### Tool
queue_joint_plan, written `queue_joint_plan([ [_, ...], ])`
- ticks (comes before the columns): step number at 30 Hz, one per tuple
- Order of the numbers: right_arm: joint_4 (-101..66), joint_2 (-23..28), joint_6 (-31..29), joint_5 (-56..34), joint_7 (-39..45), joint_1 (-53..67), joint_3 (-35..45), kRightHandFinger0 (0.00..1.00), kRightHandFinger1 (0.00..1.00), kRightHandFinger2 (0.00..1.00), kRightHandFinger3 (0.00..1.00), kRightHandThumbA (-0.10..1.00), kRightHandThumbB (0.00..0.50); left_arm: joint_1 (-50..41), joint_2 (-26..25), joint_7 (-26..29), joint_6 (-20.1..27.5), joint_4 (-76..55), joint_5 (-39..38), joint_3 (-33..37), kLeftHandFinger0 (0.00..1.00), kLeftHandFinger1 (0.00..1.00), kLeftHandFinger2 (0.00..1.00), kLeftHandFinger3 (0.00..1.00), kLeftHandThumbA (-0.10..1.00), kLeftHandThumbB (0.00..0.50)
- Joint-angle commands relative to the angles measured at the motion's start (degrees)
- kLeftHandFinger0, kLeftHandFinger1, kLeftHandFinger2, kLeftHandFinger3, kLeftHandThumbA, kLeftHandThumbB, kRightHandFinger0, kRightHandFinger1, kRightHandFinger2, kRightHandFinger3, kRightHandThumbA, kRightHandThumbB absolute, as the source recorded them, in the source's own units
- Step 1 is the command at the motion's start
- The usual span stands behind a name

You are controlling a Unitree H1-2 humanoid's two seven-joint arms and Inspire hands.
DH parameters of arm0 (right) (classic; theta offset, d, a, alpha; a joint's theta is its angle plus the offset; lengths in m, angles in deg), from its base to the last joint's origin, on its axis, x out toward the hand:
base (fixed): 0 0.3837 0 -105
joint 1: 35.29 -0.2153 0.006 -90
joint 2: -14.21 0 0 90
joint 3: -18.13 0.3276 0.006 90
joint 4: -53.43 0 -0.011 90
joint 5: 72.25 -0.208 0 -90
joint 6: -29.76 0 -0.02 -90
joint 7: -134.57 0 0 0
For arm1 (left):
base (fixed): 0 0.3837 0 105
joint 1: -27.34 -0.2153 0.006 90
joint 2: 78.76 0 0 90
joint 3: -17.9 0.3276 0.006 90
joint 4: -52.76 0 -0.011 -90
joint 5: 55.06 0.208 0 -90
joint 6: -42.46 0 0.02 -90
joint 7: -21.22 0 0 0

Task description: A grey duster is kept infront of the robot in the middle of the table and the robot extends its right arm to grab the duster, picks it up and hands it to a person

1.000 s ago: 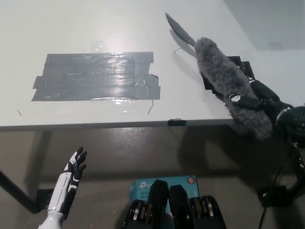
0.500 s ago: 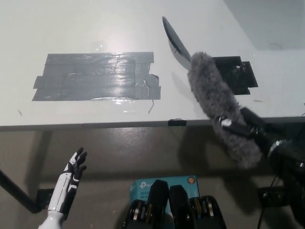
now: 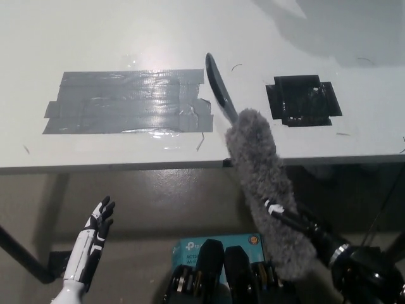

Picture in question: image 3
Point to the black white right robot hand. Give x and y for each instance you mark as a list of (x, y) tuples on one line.
[(297, 220)]

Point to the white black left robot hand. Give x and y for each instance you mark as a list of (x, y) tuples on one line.
[(80, 256)]

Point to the grey fluffy duster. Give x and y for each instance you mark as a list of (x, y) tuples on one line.
[(256, 158)]

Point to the black robot torso blocks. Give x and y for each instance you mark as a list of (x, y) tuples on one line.
[(237, 275)]

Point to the black metal table leg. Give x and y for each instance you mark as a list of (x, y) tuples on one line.
[(31, 262)]

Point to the small black tape piece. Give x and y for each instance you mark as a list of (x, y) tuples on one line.
[(226, 162)]

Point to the teal router cardboard box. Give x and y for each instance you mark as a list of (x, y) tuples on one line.
[(190, 250)]

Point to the black tape square patch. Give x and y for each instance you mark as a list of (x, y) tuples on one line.
[(300, 101)]

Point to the grey duct tape patch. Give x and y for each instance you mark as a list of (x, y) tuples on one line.
[(126, 104)]

